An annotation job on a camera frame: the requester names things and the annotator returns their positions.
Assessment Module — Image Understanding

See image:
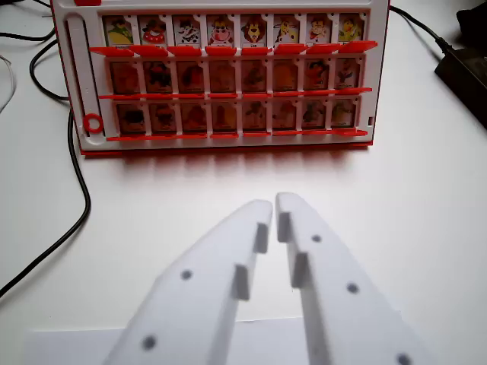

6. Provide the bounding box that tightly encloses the red and white game board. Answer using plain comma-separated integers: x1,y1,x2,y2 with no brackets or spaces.
49,0,393,159

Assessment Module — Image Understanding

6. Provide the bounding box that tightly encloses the black power box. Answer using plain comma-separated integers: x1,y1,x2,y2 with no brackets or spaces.
433,45,487,131

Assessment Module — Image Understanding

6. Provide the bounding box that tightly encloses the black soft object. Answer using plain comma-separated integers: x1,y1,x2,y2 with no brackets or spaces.
455,6,487,38

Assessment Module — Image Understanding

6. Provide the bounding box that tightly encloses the long black cable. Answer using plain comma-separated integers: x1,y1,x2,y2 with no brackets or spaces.
0,40,93,300

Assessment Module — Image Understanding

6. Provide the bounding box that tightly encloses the thin white cable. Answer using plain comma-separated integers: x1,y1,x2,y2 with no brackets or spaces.
0,54,18,113

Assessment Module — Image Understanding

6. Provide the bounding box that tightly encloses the black cable with plug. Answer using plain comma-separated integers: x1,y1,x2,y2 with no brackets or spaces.
390,5,454,55

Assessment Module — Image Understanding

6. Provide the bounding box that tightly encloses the short black cable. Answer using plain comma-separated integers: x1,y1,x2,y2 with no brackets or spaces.
0,31,55,42

